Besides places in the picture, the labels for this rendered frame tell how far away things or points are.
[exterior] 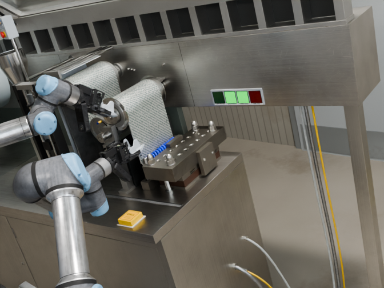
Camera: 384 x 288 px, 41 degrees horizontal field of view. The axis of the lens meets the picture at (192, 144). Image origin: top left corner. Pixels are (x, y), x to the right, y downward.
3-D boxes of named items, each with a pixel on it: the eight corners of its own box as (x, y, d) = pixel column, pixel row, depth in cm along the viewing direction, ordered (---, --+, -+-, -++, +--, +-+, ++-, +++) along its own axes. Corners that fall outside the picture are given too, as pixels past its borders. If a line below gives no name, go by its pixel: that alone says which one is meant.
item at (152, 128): (140, 163, 220) (128, 124, 213) (173, 139, 236) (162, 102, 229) (142, 163, 219) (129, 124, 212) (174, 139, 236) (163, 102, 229)
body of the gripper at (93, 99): (106, 93, 202) (83, 83, 193) (102, 114, 201) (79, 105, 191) (93, 94, 207) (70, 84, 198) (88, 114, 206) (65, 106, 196)
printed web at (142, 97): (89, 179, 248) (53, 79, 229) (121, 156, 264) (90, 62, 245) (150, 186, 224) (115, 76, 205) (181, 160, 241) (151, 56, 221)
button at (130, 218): (119, 224, 201) (117, 219, 200) (130, 214, 206) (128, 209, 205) (132, 227, 197) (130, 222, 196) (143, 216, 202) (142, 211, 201)
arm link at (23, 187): (-1, 201, 156) (56, 227, 202) (34, 192, 156) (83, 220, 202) (-5, 166, 160) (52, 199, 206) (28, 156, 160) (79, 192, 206)
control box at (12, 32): (0, 40, 237) (-8, 19, 234) (14, 36, 241) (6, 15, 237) (6, 40, 232) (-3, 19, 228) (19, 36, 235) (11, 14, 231)
